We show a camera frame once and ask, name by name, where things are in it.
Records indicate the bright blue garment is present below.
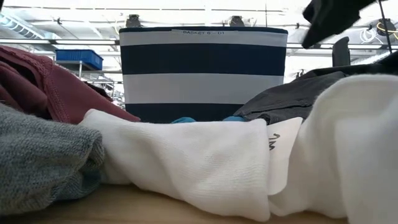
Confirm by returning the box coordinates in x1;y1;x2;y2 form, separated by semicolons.
170;116;248;124

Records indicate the dark grey garment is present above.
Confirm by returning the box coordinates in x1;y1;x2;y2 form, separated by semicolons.
233;70;349;125

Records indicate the maroon garment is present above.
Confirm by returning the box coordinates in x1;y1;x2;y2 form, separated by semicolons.
0;45;141;125

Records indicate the white sock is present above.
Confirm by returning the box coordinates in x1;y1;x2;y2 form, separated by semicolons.
79;108;271;222
269;73;398;224

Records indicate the navy white striped fabric basket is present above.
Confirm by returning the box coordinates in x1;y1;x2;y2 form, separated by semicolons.
119;26;289;124

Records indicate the white paper tag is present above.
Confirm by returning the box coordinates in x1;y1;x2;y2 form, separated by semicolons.
266;116;304;196

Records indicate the grey overhead fixture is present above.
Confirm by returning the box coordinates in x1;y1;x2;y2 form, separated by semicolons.
125;14;143;29
228;14;246;27

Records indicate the blue plastic bin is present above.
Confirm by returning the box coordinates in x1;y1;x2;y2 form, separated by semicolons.
55;49;104;71

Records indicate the grey metal shelf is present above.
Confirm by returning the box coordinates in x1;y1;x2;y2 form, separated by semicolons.
55;60;124;106

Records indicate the grey sock with blue toe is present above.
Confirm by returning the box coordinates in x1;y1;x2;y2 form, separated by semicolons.
0;102;105;217

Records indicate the white cable bundle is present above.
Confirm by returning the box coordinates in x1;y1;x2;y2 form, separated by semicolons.
359;27;379;44

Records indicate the yellow cable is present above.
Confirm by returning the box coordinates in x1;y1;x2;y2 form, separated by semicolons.
376;21;398;40

